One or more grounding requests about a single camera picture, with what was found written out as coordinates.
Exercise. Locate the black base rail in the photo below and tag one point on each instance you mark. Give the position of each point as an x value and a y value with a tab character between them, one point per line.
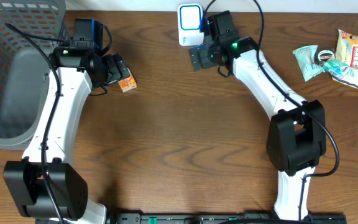
247	218

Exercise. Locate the black round-label box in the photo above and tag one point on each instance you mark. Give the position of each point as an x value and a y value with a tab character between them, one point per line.
323	55

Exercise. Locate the white barcode scanner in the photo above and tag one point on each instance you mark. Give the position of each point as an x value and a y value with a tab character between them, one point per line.
189	24

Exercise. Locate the grey plastic mesh basket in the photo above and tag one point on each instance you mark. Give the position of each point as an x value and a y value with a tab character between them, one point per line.
23	71

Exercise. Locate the teal snack packet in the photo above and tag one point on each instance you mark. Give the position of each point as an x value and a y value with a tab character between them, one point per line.
305	58

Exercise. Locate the small teal tissue pack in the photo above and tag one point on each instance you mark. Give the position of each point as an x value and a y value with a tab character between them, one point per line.
338	69

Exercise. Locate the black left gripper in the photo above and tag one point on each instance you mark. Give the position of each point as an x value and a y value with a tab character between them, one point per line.
117	70

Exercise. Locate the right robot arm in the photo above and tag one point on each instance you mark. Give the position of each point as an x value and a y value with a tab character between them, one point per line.
296	135

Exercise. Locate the small orange tissue pack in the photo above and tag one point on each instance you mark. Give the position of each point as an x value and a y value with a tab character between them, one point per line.
128	83

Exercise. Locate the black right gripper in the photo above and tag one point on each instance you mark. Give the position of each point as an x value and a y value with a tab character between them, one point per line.
201	59

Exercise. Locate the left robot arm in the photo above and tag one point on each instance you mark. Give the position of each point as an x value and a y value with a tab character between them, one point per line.
44	184

